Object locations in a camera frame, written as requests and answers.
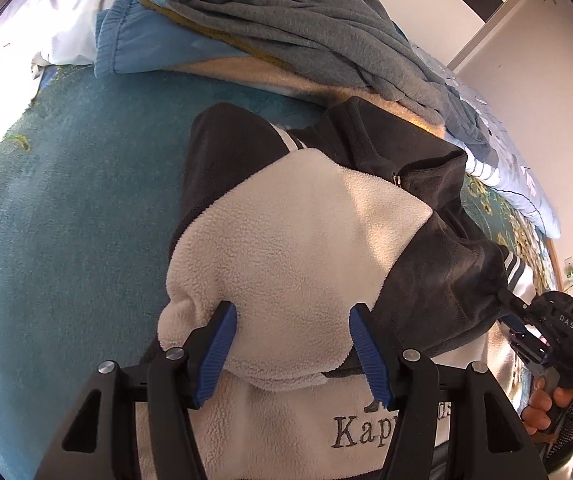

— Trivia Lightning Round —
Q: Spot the black and cream fleece jacket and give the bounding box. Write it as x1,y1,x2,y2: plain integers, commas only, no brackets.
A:
157,98,535,479

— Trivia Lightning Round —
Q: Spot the person's right hand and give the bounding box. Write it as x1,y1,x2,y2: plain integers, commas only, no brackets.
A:
521,377,573,437

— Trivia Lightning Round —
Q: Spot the teal floral plush blanket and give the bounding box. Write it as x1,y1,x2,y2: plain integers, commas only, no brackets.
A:
0,62,557,480

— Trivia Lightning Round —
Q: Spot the tan fleece blanket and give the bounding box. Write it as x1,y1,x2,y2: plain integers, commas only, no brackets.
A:
172,56,446,139

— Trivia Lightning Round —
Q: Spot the light blue garment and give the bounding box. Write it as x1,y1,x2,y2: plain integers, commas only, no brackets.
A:
94,0,245,78

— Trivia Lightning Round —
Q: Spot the grey fleece garment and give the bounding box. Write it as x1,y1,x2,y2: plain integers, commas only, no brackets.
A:
165,0,498,165

